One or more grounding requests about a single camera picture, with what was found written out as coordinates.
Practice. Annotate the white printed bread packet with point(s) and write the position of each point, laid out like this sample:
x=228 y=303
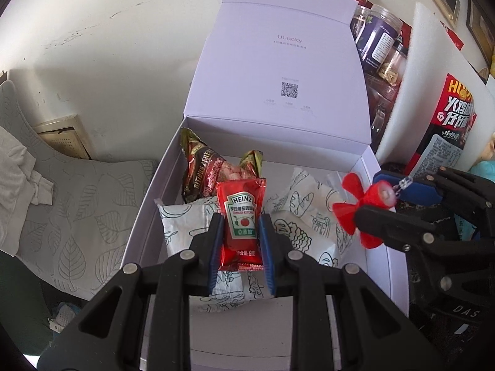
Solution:
x=309 y=216
x=181 y=224

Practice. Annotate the trash bin with liner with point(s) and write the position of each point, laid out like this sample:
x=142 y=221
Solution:
x=65 y=317

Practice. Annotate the dark framed wall picture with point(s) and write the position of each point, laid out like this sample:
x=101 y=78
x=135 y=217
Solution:
x=481 y=27

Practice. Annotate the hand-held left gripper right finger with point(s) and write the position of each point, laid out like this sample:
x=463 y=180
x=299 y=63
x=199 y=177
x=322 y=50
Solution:
x=267 y=257

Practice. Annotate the red ketchup packet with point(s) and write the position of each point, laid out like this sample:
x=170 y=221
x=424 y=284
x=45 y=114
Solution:
x=240 y=220

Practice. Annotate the light grey sweatshirt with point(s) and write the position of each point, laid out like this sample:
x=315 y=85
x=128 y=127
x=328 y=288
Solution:
x=17 y=170

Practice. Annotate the purple label plastic jar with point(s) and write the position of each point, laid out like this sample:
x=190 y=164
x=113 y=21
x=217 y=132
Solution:
x=377 y=38

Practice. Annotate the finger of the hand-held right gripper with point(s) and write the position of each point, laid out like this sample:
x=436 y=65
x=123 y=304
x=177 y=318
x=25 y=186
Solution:
x=417 y=193
x=386 y=222

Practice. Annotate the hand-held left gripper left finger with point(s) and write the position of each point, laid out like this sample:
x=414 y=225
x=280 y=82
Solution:
x=215 y=257

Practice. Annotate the black red noodle snack bag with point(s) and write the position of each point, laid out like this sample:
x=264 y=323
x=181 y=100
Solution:
x=444 y=123

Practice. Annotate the light purple gift box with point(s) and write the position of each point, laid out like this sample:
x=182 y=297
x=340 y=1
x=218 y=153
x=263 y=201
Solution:
x=278 y=65

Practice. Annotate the beige wall vent panel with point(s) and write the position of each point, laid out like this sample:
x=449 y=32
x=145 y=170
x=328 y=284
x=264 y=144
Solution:
x=64 y=137

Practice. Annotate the teal plastic bag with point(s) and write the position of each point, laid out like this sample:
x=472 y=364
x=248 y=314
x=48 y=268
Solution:
x=483 y=170

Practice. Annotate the dark red snack bag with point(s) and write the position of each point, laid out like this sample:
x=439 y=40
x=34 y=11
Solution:
x=452 y=36

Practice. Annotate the white foam board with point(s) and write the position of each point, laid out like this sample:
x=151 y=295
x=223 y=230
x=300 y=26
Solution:
x=429 y=58

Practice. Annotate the jar of pale slices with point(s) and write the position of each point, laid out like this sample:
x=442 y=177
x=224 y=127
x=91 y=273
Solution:
x=392 y=67

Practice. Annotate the brown gold snack packet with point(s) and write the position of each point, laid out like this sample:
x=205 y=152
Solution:
x=201 y=170

